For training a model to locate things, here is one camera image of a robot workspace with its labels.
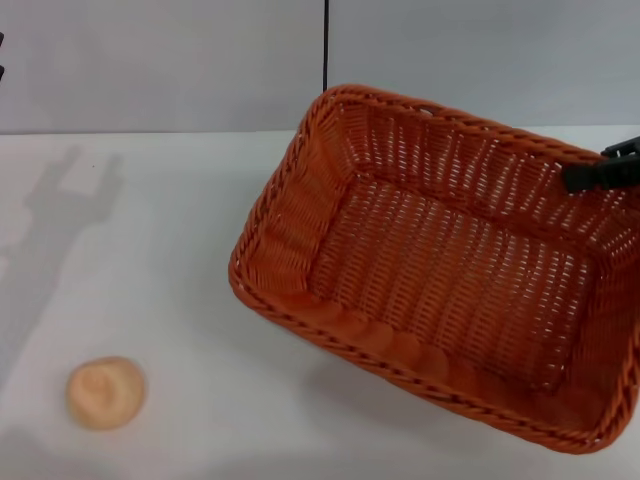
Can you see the black vertical wall strip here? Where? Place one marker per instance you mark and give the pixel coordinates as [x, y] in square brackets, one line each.
[325, 45]

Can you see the round beige steamed bun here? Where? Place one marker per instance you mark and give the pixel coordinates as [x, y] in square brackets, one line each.
[106, 395]

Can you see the orange woven plastic basket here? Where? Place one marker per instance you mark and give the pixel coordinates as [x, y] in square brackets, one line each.
[440, 290]

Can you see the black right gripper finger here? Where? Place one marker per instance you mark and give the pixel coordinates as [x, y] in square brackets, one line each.
[625, 147]
[595, 175]

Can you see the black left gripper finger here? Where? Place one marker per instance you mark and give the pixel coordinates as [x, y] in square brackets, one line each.
[1, 74]

